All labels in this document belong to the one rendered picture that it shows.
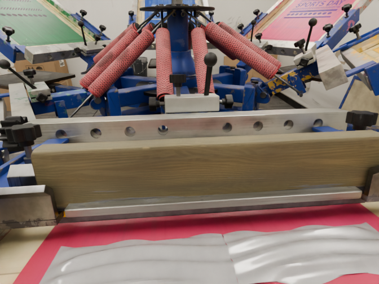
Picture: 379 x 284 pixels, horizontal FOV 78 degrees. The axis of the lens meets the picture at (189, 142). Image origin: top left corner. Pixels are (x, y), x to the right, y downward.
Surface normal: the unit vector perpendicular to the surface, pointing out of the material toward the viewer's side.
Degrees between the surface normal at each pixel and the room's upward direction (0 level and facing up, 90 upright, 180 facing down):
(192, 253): 24
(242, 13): 90
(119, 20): 90
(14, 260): 9
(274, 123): 81
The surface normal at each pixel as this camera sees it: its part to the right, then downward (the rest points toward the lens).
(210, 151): 0.08, 0.30
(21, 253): -0.02, -0.95
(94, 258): 0.11, -0.65
